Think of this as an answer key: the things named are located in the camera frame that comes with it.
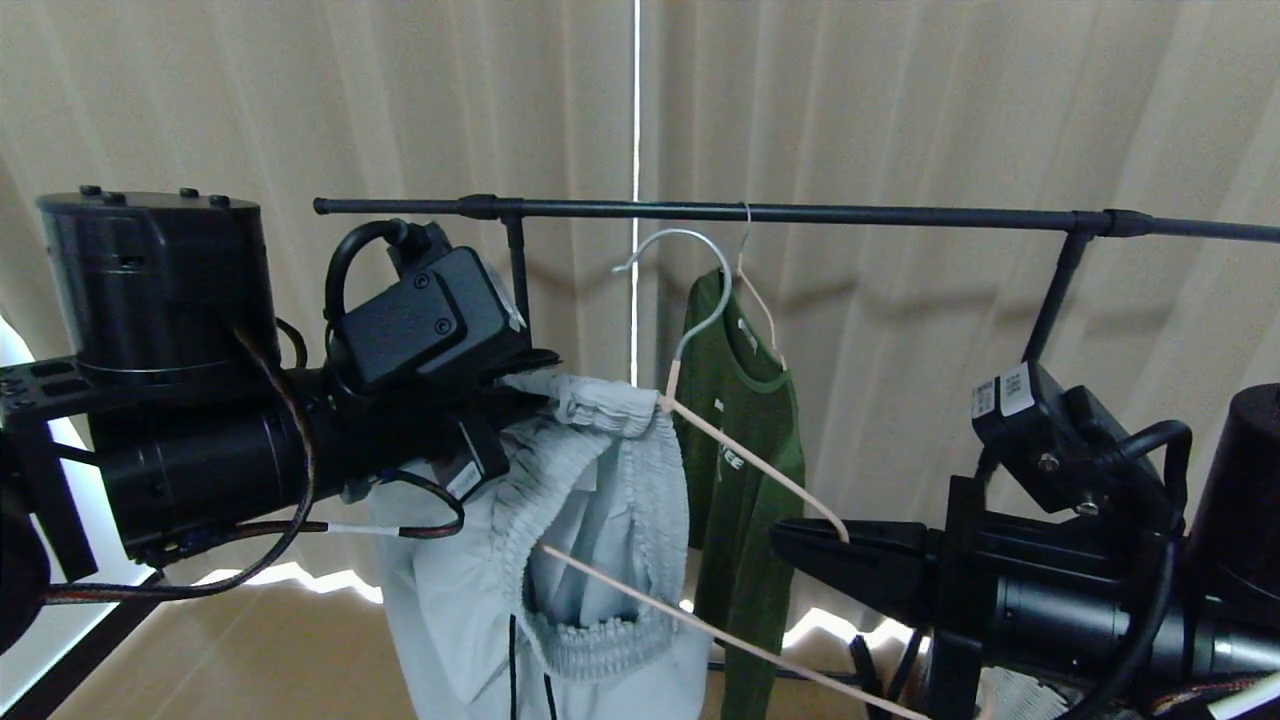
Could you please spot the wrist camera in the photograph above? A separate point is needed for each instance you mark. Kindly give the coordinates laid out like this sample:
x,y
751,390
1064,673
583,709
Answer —
x,y
430,320
1060,440

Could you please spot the black clothes rack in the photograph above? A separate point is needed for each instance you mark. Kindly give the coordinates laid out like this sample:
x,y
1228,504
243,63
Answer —
x,y
800,213

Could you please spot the beige curtain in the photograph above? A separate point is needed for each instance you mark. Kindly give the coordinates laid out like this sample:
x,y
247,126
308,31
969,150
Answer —
x,y
200,100

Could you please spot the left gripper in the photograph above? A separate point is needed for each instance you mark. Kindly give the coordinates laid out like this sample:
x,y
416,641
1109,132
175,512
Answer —
x,y
230,465

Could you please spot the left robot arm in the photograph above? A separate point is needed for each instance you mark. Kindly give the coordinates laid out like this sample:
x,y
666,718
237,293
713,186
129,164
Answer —
x,y
150,290

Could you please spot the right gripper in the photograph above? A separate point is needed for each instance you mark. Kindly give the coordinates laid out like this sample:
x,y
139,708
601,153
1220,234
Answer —
x,y
1060,610

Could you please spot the green printed sleeveless shirt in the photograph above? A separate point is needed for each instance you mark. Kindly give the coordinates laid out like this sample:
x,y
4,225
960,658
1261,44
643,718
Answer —
x,y
740,480

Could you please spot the pink clothes hanger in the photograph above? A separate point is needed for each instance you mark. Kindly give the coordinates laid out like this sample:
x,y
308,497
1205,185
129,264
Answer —
x,y
760,305
760,470

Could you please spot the pale grey shorts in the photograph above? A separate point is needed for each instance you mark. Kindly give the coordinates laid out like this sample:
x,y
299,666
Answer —
x,y
450,600

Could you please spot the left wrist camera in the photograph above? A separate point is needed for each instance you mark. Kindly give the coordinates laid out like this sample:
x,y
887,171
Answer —
x,y
430,320

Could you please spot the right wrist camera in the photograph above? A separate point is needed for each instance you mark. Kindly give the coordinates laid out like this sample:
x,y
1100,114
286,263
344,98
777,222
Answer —
x,y
1060,440

